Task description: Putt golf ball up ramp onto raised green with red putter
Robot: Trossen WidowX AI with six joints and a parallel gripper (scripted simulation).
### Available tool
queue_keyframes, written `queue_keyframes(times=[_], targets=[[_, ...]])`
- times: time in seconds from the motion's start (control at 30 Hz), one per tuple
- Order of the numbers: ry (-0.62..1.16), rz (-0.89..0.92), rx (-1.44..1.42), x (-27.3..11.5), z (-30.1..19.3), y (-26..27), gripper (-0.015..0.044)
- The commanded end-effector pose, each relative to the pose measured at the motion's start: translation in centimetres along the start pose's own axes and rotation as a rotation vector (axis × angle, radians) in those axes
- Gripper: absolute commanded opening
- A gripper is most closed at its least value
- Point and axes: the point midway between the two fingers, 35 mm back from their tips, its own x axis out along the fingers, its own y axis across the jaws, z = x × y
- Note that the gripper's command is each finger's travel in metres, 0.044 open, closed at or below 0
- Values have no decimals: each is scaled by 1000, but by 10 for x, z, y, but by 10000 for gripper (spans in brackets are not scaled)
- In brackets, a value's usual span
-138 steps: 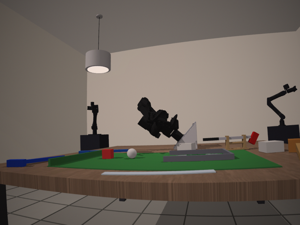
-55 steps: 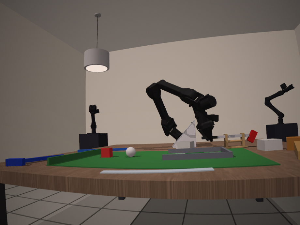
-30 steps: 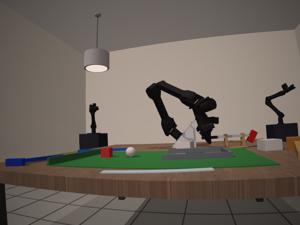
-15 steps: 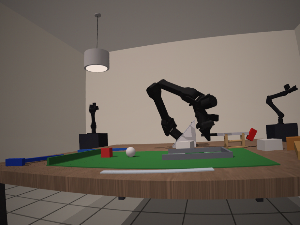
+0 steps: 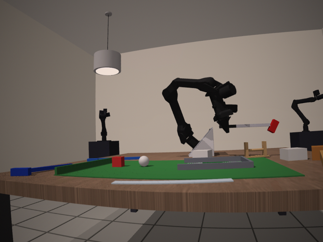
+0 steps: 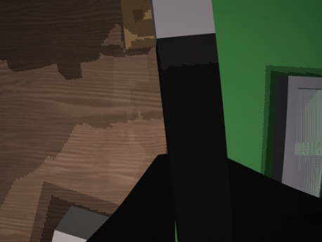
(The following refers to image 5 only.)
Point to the white ball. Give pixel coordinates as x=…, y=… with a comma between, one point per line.
x=143, y=161

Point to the red cube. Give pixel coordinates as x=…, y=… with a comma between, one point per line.
x=118, y=161

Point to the green flat mat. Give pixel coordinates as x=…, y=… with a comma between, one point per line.
x=167, y=170

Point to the wooden mallet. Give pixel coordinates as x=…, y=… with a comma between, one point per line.
x=317, y=153

